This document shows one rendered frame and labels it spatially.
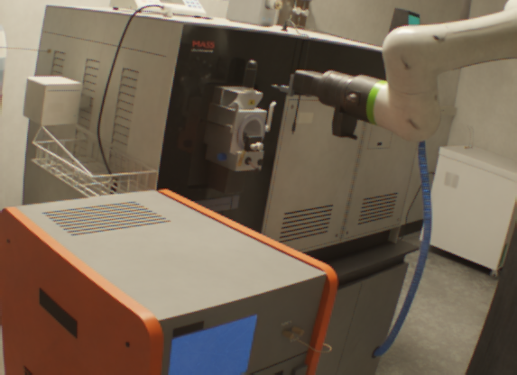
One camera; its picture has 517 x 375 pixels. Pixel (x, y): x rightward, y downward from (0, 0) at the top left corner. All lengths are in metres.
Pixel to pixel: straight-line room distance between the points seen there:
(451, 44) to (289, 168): 0.76
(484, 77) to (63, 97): 4.14
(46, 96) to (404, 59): 0.87
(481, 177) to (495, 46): 3.38
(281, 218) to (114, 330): 1.12
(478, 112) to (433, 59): 4.14
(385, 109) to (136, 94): 0.59
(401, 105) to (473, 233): 3.50
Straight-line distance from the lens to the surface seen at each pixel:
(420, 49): 1.17
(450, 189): 4.72
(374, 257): 2.30
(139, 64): 1.53
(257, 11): 1.99
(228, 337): 0.86
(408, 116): 1.23
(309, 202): 1.93
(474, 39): 1.24
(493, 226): 4.61
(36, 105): 1.64
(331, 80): 1.35
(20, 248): 1.00
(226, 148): 1.51
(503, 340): 1.74
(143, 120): 1.51
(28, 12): 2.48
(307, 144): 1.84
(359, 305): 2.28
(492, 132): 5.27
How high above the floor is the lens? 1.48
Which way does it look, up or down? 15 degrees down
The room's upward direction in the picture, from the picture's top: 10 degrees clockwise
